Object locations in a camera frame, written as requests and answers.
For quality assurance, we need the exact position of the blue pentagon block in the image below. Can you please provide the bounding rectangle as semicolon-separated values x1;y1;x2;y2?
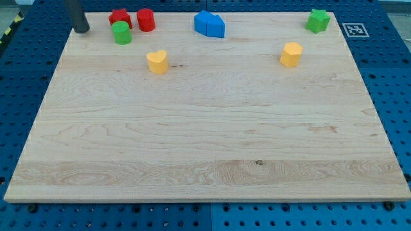
206;15;225;38

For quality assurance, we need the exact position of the red cylinder block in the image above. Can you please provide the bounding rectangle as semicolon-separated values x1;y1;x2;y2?
136;8;155;32

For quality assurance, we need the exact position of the green cylinder block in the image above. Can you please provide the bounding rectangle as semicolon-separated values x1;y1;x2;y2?
111;21;132;45

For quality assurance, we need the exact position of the black bolt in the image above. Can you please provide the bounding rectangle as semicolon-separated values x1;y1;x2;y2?
27;203;39;214
383;201;396;211

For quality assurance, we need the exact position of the blue cube block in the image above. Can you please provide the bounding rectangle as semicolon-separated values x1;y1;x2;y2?
194;10;211;35

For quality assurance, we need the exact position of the light wooden board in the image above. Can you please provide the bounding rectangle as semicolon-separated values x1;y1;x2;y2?
4;12;410;203

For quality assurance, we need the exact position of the white fiducial marker tag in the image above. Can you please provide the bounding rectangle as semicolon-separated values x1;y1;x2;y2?
342;22;369;38

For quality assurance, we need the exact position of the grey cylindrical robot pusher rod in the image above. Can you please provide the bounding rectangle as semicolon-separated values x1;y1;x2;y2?
62;0;90;34

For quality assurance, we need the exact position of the black bolt left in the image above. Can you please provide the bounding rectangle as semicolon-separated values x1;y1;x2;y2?
27;203;39;214

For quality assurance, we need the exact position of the green star block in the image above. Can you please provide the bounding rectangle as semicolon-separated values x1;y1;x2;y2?
306;9;331;33

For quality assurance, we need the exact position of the yellow hexagon block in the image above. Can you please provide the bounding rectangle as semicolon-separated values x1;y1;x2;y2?
280;42;303;67

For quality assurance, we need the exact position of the yellow heart block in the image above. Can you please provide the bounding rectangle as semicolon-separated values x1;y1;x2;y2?
146;50;168;74

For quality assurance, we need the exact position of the red star block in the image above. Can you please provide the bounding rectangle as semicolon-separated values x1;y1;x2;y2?
109;8;133;29

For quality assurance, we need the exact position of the black bolt right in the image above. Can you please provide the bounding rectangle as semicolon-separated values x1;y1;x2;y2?
383;201;396;211

